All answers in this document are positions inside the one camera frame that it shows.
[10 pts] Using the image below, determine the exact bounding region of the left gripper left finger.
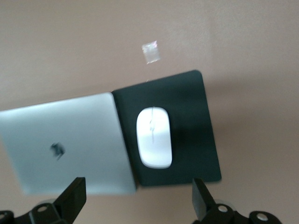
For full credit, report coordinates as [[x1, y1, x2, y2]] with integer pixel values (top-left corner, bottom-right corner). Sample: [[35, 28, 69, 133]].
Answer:
[[14, 177, 87, 224]]

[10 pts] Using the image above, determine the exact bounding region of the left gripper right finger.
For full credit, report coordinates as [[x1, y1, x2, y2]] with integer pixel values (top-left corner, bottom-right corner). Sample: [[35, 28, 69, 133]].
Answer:
[[191, 178, 250, 224]]

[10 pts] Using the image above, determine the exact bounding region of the white computer mouse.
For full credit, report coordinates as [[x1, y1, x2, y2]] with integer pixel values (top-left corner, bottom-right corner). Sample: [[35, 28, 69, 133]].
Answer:
[[136, 106, 173, 169]]

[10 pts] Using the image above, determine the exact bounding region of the black mouse pad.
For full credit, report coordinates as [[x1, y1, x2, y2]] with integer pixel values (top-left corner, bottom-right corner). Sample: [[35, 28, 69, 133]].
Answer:
[[112, 69, 222, 187]]

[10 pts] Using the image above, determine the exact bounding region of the silver closed laptop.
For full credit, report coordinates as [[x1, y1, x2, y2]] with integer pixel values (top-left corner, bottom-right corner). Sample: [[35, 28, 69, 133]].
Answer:
[[0, 91, 137, 196]]

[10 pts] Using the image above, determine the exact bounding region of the clear tape piece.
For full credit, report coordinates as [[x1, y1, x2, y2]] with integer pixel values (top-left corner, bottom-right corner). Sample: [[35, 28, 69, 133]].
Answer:
[[142, 40, 161, 64]]

